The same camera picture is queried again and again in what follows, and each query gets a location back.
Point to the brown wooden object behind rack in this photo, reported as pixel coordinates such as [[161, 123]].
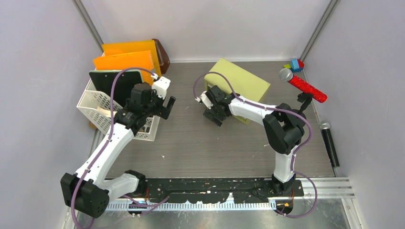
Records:
[[163, 57]]

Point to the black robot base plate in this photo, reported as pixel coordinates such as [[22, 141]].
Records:
[[214, 190]]

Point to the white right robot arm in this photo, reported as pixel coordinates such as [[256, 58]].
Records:
[[283, 126]]

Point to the thin orange folder in rack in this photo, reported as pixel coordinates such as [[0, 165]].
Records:
[[136, 46]]

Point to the black clipboard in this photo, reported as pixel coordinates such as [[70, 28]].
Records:
[[103, 81]]

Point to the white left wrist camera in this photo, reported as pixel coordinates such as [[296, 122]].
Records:
[[160, 86]]

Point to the black handheld microphone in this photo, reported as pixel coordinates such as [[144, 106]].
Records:
[[329, 143]]

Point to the white plastic file rack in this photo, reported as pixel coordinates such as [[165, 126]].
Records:
[[91, 99]]

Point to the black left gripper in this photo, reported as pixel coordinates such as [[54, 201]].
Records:
[[162, 111]]

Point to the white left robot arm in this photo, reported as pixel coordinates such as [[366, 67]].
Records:
[[87, 190]]

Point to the green metal drawer cabinet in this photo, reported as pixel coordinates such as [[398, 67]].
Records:
[[243, 82]]

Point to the Nineteen Eighty-Four dark book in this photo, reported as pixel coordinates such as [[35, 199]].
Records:
[[106, 113]]

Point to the thick orange binder folder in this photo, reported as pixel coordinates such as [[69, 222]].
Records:
[[141, 59]]

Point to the red glitter microphone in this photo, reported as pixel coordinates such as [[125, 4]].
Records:
[[287, 75]]

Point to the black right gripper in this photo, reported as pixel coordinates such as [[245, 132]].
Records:
[[210, 113]]

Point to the black microphone stand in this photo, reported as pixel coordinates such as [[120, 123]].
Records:
[[305, 99]]

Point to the colourful toy blocks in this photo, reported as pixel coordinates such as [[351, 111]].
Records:
[[295, 65]]

